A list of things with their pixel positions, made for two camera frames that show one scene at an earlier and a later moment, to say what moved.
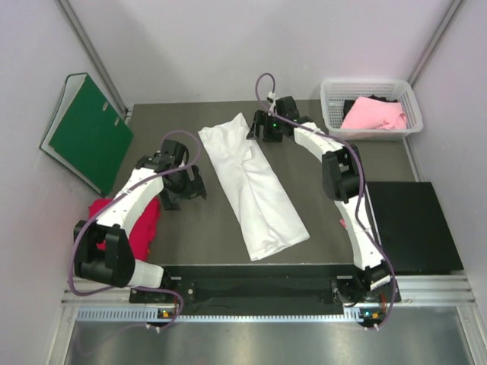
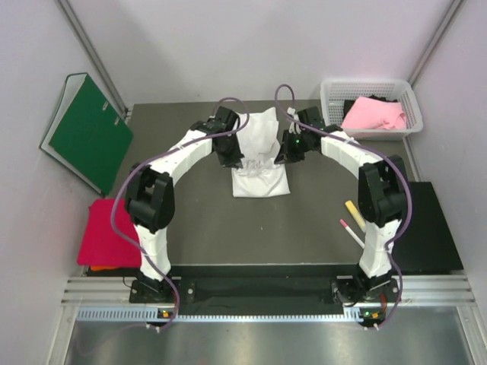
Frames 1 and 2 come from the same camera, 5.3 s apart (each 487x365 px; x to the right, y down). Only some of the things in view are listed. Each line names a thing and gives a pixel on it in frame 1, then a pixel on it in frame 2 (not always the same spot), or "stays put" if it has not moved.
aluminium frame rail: x=441 y=290 stays put
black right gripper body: x=272 y=131 to x=295 y=147
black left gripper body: x=183 y=186 to x=230 y=153
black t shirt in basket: x=348 y=103 stays put
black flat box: x=411 y=228 stays put
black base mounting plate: x=269 y=286 stays put
